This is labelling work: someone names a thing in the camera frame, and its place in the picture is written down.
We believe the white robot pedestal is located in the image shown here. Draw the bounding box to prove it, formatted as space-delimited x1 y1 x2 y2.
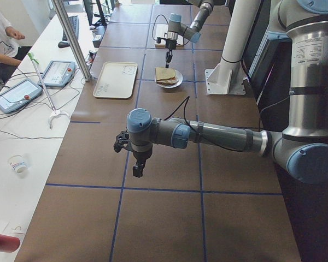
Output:
205 0 261 95

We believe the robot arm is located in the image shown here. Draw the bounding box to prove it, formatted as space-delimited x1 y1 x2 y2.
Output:
114 1 328 184
157 0 214 68

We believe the white round plate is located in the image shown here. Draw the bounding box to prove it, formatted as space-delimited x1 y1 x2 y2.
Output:
155 67 183 88

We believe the fried egg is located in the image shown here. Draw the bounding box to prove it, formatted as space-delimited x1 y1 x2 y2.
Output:
170 78 179 84

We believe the red cylinder object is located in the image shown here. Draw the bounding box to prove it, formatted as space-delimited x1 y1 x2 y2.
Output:
0 234 20 253

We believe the seated person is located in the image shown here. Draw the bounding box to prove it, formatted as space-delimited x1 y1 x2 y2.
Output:
0 12 27 83

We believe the white desk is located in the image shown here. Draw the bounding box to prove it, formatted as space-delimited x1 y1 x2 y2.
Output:
0 12 110 262

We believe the aluminium frame post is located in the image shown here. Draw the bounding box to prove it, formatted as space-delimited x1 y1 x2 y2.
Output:
52 0 92 82

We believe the far teach pendant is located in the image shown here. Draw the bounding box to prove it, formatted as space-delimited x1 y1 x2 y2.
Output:
42 61 76 89

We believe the bread slice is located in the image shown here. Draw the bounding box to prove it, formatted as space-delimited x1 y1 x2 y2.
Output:
155 67 176 81
156 79 177 86

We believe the black keyboard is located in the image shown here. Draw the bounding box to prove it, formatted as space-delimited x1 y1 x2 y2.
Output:
68 15 79 39

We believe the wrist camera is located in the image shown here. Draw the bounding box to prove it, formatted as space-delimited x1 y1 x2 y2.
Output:
113 131 132 153

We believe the paper cup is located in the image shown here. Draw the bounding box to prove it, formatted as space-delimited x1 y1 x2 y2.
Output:
8 154 28 174

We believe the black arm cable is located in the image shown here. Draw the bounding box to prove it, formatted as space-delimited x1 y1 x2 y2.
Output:
163 96 247 151

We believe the teach pendant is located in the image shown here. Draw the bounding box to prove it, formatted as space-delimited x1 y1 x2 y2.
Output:
42 61 76 89
0 79 43 114

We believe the wooden cutting board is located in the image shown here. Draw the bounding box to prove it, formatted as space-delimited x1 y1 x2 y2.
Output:
154 24 184 49

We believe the cream bear tray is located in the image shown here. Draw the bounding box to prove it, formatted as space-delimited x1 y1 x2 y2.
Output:
93 62 138 99

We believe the black computer mouse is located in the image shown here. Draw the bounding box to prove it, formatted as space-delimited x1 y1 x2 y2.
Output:
57 41 70 49

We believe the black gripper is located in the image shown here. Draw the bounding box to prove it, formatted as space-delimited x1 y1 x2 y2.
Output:
165 39 177 68
132 149 153 177

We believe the reacher grabber tool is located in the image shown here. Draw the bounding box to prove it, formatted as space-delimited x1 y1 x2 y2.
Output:
27 52 69 129

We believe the bread slice on plate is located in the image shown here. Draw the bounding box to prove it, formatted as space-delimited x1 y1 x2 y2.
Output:
156 79 177 86

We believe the near teach pendant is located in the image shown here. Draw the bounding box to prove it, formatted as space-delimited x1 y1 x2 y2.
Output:
0 79 43 114

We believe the black monitor screen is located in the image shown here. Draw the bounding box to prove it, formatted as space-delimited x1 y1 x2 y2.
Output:
243 1 291 116

